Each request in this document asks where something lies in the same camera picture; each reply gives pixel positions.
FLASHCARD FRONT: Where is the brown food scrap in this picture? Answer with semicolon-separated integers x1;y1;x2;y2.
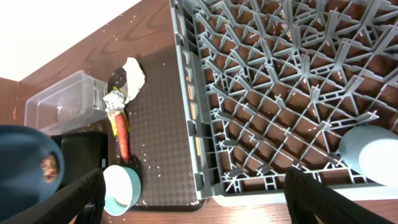
40;154;60;183

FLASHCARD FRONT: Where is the clear plastic bin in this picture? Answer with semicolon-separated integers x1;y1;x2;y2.
24;70;108;136

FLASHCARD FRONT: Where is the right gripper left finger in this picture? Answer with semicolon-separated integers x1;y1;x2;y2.
3;169;106;224

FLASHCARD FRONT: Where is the orange carrot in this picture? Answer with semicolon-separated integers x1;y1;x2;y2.
115;113;130;163

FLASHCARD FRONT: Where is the foil snack wrapper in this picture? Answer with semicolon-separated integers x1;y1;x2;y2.
103;86;128;137

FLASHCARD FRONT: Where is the dark brown serving tray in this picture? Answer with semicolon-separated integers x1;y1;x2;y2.
126;45;206;212

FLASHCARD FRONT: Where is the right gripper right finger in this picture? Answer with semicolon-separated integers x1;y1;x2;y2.
284;167;390;224

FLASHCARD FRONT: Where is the light blue rice bowl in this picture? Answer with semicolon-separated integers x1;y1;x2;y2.
103;165;142;217

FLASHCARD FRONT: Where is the crumpled white napkin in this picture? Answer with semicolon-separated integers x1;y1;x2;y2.
119;57;146;104

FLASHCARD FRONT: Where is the black plastic bin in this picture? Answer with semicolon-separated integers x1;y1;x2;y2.
51;131;109;188

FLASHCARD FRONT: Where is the small blue cup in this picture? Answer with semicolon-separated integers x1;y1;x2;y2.
339;125;397;187

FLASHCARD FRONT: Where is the grey dishwasher rack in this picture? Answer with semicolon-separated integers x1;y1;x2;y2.
170;0;397;207

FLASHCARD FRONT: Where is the dark blue plate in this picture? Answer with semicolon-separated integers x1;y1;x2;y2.
1;125;65;221

